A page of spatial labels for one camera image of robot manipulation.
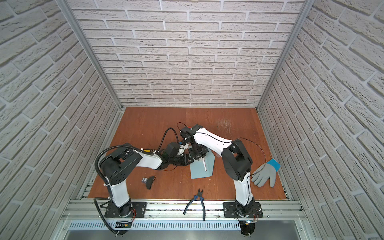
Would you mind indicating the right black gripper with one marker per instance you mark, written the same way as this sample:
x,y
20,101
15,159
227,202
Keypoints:
x,y
196,156

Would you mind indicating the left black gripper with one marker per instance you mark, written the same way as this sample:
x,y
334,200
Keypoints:
x,y
187,162

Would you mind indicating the pink white letter card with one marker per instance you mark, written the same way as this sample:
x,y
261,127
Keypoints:
x,y
204,164

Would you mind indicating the white glue stick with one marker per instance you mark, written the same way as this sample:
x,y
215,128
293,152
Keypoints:
x,y
182,149

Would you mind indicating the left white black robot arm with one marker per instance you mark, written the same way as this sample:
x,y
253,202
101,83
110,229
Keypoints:
x,y
114,164

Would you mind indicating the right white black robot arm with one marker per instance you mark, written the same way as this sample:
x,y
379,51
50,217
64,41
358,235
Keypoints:
x,y
236,159

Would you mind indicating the small black clip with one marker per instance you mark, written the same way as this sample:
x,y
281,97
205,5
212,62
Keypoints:
x,y
149,182

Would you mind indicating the grey blue work glove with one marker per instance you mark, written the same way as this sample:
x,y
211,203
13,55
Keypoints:
x,y
267,171

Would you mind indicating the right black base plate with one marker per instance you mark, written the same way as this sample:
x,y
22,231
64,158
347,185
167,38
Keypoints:
x,y
236,210

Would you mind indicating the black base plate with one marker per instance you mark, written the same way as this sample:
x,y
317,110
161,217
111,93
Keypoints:
x,y
126,211
236,210

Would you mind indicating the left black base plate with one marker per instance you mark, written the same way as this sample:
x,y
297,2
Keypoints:
x,y
126,211

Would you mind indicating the aluminium frame rail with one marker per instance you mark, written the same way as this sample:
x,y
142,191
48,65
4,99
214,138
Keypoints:
x,y
209,210

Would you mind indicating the white slotted cable duct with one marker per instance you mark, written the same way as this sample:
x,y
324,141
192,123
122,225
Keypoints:
x,y
141,225

